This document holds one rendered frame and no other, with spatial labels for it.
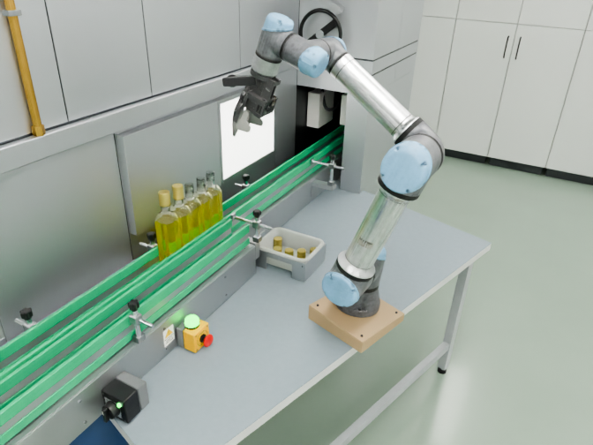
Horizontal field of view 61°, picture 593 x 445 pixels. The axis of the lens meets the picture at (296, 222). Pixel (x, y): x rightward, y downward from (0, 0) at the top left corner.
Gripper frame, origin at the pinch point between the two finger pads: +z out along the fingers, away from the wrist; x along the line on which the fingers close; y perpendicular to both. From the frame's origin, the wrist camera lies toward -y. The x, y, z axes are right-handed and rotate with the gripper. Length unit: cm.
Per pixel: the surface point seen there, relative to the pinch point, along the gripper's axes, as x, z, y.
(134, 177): -17.2, 24.8, -20.8
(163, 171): -4.2, 27.6, -19.9
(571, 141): 372, 57, 124
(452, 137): 371, 107, 33
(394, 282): 32, 40, 63
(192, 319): -32, 45, 21
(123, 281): -35, 46, -4
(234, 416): -47, 46, 48
